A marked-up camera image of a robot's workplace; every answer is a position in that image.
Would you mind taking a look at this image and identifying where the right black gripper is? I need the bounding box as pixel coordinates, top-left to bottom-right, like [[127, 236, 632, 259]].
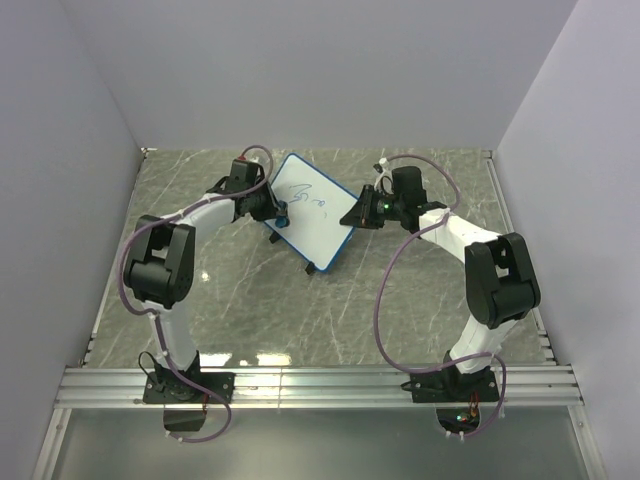
[[340, 186, 404, 231]]

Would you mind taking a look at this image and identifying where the blue whiteboard eraser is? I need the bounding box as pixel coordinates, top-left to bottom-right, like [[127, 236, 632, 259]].
[[274, 200, 290, 229]]

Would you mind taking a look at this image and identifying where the blue-framed small whiteboard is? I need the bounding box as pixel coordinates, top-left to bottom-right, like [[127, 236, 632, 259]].
[[264, 153, 357, 272]]

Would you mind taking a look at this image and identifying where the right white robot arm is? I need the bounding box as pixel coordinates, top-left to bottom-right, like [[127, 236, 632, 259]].
[[340, 166, 541, 402]]

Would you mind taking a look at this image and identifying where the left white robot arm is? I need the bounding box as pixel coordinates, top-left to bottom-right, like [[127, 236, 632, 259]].
[[118, 155, 288, 402]]

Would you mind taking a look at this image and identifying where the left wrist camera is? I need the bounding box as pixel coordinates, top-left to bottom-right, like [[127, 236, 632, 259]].
[[225, 157, 264, 194]]

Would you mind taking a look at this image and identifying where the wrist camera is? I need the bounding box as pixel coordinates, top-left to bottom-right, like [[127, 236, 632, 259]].
[[373, 157, 393, 195], [225, 157, 264, 194]]

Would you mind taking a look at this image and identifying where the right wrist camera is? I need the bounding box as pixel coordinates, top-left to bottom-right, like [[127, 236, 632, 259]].
[[373, 157, 393, 195]]

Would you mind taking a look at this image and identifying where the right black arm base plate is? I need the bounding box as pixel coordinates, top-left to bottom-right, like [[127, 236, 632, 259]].
[[401, 367, 500, 403]]

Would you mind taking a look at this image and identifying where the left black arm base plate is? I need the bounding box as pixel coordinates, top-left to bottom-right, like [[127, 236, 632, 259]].
[[143, 369, 236, 404]]

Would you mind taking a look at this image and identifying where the aluminium mounting rail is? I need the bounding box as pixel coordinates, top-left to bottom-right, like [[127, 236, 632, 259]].
[[54, 365, 584, 409]]

